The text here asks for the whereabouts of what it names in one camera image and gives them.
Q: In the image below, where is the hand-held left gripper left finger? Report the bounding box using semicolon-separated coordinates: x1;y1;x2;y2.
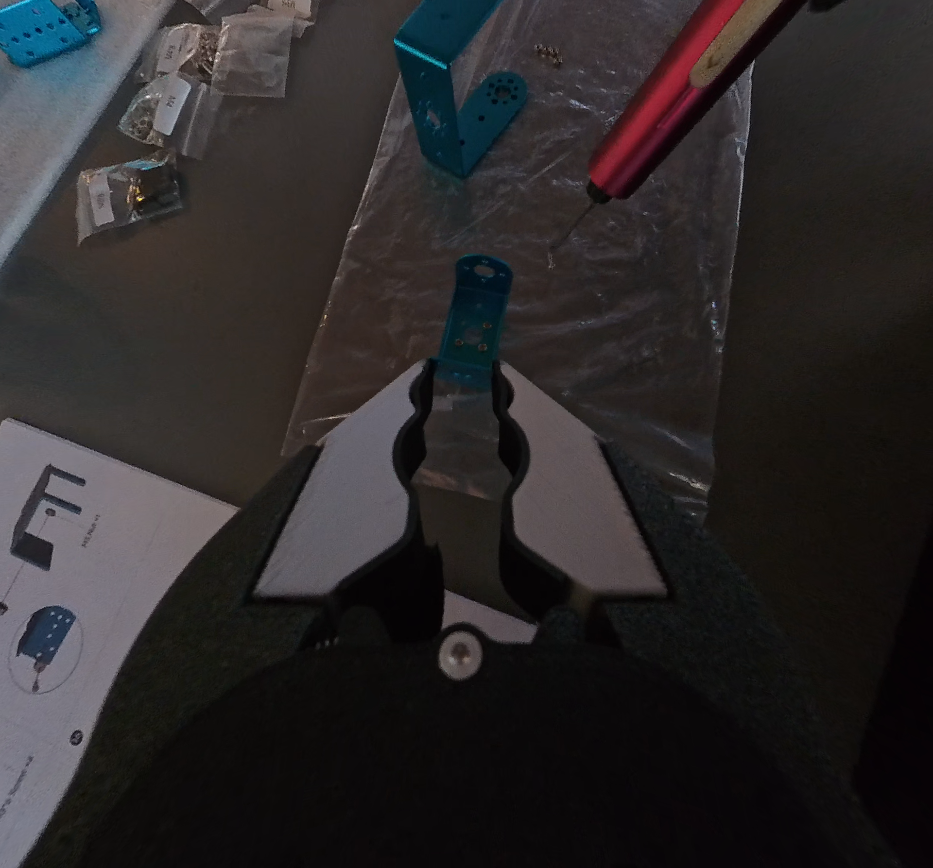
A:
251;360;446;645

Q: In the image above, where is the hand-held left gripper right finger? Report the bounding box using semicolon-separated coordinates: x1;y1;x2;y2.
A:
490;360;672;649

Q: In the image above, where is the red electric screwdriver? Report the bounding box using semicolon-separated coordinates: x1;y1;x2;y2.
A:
550;0;850;251

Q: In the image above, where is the small blue metal bracket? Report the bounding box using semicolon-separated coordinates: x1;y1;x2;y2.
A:
432;254;511;388

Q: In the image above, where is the dark grey desk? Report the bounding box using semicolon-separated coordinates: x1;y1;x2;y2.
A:
0;0;933;868

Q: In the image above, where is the clear plastic bag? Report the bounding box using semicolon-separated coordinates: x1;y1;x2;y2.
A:
280;0;755;519

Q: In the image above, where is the white instruction manual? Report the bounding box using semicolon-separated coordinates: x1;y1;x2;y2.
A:
0;416;242;868

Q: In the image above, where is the pile of small screw bags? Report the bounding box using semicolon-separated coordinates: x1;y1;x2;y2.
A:
76;0;409;246

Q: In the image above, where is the white foam board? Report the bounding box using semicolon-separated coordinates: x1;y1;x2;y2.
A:
0;0;179;264

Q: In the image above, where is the large blue U bracket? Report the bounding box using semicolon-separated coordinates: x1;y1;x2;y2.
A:
394;0;536;180

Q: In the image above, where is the blue perforated bracket assembly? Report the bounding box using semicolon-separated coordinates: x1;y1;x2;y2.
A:
0;0;102;69

